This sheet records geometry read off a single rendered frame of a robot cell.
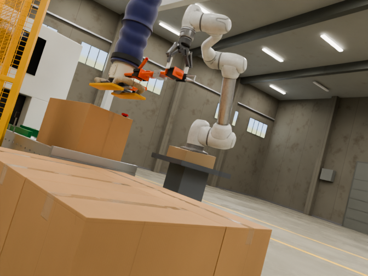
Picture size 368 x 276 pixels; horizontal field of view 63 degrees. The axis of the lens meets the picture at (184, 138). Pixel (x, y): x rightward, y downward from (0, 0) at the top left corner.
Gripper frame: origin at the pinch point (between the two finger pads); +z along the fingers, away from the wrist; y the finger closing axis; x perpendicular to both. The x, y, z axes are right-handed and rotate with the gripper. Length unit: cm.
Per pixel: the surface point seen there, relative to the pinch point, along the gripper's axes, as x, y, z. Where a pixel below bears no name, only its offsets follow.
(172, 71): 2.4, 4.4, 1.9
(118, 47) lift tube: -57, 12, -15
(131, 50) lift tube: -49, 5, -15
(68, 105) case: -87, 21, 33
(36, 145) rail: -78, 37, 66
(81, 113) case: -67, 19, 37
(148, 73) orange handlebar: -22.0, 4.4, 2.1
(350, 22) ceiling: -243, -774, -503
